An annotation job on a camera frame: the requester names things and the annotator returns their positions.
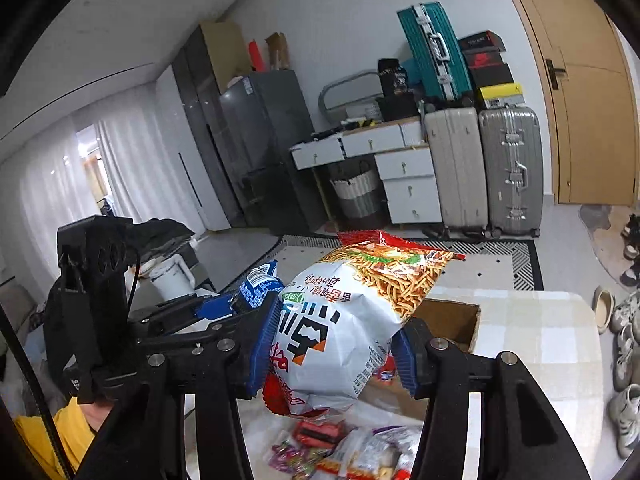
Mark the brown cardboard SF box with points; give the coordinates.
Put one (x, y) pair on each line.
(450, 319)

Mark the purple white snack bag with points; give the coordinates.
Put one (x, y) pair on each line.
(405, 438)

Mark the wooden door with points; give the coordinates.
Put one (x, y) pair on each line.
(589, 98)

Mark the dark grey refrigerator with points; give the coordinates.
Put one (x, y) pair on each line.
(266, 115)

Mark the white drawer desk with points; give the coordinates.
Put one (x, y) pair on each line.
(402, 158)

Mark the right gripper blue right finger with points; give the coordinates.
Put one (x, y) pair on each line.
(521, 436)

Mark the large white noodle snack bag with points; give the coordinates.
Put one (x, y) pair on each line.
(334, 334)

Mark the white curtain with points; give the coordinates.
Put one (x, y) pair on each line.
(45, 184)

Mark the white electric kettle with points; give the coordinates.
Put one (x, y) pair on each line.
(172, 278)

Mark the small door mat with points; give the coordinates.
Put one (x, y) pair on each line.
(605, 225)

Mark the silver hard suitcase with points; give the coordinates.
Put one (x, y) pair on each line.
(514, 170)

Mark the black bag on desk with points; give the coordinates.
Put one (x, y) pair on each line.
(397, 101)

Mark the woven laundry basket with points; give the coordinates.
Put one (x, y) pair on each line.
(357, 187)

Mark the person's left hand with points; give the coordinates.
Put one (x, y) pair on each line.
(95, 413)

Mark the blue oreo snack pack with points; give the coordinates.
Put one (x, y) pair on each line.
(255, 287)

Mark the teal hard suitcase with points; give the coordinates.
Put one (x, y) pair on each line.
(434, 46)

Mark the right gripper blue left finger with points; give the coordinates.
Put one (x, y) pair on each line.
(143, 436)

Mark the small noodle snack bag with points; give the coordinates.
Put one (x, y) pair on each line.
(361, 455)

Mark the black glass cabinet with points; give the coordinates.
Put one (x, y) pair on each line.
(213, 54)

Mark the beige hard suitcase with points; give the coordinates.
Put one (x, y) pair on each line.
(457, 157)

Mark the red black chocolate bar pack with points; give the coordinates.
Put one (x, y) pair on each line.
(314, 434)

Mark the stacked shoe boxes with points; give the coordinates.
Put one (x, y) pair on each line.
(491, 78)

